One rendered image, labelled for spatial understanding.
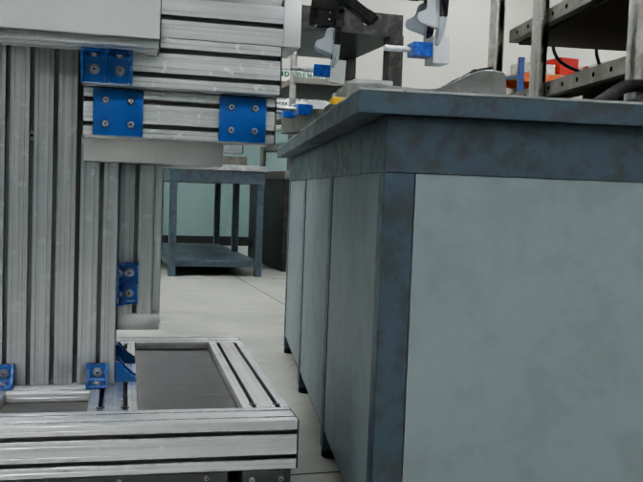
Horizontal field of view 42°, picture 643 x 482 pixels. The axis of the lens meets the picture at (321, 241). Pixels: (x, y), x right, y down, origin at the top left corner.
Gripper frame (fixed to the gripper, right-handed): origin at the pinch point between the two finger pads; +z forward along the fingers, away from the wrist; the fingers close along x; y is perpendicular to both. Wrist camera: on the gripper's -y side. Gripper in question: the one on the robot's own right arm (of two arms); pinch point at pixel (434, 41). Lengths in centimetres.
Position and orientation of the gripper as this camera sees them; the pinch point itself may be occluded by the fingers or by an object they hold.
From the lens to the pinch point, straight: 176.0
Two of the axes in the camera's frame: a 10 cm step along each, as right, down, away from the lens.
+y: -9.7, -0.2, -2.4
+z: -0.4, 10.0, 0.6
